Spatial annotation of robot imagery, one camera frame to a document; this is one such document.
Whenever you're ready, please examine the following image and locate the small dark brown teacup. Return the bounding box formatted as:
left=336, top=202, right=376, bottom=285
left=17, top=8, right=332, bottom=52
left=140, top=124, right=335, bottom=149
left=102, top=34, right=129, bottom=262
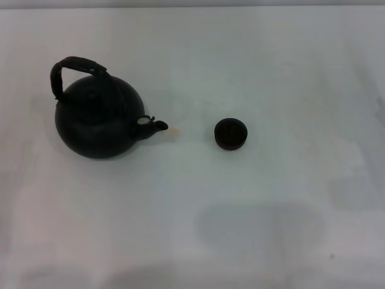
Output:
left=214, top=117, right=249, bottom=150

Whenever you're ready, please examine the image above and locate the pale spilled tea puddle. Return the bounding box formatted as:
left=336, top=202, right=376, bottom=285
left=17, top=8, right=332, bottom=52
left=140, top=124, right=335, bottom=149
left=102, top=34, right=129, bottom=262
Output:
left=166, top=127, right=182, bottom=141

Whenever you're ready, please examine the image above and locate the black round teapot with handle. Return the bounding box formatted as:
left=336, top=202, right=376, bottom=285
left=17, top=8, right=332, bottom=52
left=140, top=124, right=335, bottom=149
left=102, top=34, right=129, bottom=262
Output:
left=49, top=55, right=170, bottom=159

